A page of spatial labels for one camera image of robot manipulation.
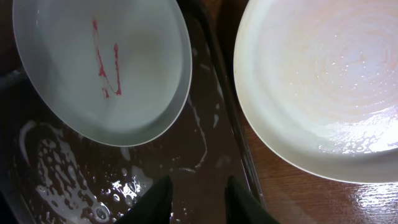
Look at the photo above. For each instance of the dark brown tray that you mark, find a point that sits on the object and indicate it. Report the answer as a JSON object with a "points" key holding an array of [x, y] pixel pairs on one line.
{"points": [[51, 174]]}

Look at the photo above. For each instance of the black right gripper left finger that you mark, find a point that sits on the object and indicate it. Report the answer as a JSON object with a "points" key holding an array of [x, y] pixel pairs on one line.
{"points": [[154, 207]]}

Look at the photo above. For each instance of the cream plate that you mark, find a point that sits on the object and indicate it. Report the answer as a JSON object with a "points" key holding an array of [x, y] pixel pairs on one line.
{"points": [[317, 82]]}

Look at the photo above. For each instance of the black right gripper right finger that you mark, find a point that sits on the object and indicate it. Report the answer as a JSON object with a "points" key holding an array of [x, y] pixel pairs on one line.
{"points": [[242, 207]]}

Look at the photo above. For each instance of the pale green plate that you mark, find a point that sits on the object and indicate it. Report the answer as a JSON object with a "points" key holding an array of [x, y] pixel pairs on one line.
{"points": [[116, 72]]}

